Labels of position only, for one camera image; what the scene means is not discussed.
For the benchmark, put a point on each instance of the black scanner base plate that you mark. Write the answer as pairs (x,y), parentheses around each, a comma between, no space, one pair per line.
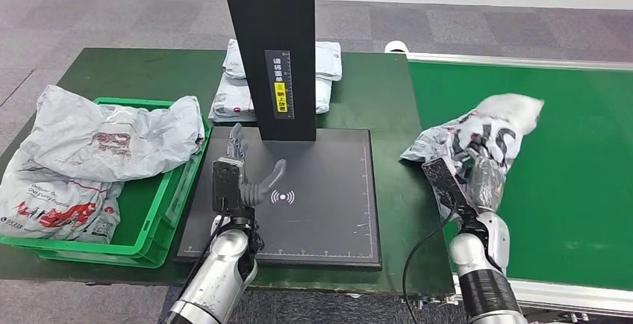
(336,213)

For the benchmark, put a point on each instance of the white conveyor end roller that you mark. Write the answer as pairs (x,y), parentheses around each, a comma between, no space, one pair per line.
(395,46)

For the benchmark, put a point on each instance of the white parcel bright red print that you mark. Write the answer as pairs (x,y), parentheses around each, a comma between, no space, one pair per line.
(44,208)

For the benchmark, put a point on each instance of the flat grey courier bag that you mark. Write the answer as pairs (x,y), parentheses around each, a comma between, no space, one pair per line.
(231,101)
(326,59)

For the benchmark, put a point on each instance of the yellow and grey column label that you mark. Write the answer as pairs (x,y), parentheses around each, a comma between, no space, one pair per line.
(280,99)

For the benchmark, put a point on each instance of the green conveyor belt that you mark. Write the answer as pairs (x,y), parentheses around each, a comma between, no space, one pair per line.
(568,188)

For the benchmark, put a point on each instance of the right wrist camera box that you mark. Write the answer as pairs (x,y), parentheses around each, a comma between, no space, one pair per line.
(445,183)

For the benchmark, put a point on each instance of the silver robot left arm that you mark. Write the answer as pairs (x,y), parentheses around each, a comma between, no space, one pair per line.
(220,272)

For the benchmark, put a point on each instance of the black scanner column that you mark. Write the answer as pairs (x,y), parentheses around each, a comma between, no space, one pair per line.
(257,64)

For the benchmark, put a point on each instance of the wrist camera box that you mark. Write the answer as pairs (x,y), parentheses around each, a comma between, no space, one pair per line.
(226,183)
(445,183)

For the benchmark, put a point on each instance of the white parcel red lettering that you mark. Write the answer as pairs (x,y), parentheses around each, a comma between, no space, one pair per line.
(474,134)

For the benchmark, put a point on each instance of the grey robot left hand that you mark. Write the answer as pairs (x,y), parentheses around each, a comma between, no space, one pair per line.
(249,188)

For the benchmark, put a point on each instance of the aluminium conveyor frame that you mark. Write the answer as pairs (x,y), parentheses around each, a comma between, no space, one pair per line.
(544,297)

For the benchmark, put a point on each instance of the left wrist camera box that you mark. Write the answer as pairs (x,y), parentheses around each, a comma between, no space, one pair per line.
(226,183)

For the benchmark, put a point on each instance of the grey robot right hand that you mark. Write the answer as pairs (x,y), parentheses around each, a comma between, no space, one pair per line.
(487,183)

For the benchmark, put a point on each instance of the parcel faded red print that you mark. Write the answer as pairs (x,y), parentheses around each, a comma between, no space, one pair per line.
(74,134)

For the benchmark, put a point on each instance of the green plastic crate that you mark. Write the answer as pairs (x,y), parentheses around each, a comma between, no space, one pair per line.
(143,213)

